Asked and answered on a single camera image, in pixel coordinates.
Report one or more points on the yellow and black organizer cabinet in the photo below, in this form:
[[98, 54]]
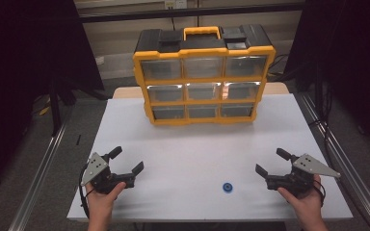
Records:
[[202, 48]]

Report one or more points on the aluminium floor rail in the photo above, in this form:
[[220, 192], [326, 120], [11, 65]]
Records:
[[35, 186], [343, 160]]

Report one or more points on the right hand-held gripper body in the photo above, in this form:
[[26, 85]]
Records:
[[302, 174]]

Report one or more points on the small black floor object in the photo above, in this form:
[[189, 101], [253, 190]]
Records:
[[78, 140]]

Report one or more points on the black curtain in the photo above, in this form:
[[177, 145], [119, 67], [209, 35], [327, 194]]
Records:
[[350, 64], [22, 64]]

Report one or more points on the small blue wheel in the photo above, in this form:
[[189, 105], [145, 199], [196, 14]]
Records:
[[227, 187]]

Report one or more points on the person's right hand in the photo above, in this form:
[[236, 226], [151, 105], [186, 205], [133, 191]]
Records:
[[305, 205]]

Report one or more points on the yellow floor object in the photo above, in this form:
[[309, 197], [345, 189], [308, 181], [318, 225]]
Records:
[[44, 110]]

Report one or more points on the set of clear drawers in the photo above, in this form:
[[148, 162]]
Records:
[[162, 69]]

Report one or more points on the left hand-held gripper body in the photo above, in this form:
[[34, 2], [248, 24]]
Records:
[[98, 166]]

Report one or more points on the black horizontal bar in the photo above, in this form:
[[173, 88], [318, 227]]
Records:
[[189, 12]]

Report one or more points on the person's left hand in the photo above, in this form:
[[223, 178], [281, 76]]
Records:
[[101, 200]]

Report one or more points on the black metal stand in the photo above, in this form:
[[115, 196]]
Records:
[[55, 109]]

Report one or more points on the small white wall box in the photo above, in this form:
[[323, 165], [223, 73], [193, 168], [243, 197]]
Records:
[[100, 60]]

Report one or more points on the clear plastic drawer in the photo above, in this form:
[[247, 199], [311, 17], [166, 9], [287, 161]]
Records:
[[202, 111]]

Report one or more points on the white wall outlet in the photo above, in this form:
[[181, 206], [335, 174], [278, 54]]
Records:
[[175, 4]]

